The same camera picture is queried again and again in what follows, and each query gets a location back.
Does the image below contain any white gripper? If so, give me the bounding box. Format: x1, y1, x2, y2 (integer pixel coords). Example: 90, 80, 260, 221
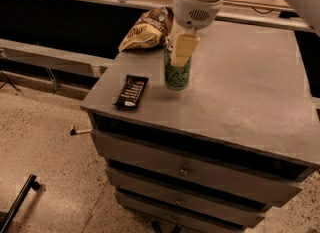
171, 0, 223, 67

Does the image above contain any green soda can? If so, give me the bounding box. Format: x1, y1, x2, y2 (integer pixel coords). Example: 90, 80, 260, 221
164, 42, 191, 91

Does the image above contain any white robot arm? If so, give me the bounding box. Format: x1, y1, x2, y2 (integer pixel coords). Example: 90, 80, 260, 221
171, 0, 320, 67

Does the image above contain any black rxbar chocolate wrapper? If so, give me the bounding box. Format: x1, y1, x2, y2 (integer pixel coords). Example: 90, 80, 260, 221
114, 75, 149, 109

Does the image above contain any brown yellow chip bag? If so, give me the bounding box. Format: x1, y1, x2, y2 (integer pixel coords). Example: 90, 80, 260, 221
118, 7, 174, 51

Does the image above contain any grey drawer cabinet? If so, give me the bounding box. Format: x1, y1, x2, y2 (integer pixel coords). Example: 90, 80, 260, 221
79, 20, 320, 233

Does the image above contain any top grey drawer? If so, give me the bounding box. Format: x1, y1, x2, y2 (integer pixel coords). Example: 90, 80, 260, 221
92, 130, 301, 210

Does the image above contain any grey drawer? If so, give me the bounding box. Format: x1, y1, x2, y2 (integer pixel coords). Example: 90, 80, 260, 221
105, 166, 267, 229
114, 190, 244, 233
92, 130, 301, 210

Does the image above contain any middle grey drawer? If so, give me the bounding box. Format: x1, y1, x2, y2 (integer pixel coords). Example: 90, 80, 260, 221
105, 166, 267, 229

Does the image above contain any bottom grey drawer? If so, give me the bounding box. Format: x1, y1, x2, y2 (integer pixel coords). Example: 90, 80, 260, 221
114, 190, 244, 233

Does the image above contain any black metal bar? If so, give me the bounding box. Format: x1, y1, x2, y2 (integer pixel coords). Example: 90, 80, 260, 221
0, 174, 41, 233

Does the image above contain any side drawer handle peg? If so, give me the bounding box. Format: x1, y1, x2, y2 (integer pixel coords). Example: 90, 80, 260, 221
70, 125, 92, 136

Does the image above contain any grey metal rail frame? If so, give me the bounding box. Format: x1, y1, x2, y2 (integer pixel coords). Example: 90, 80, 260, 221
0, 39, 114, 78

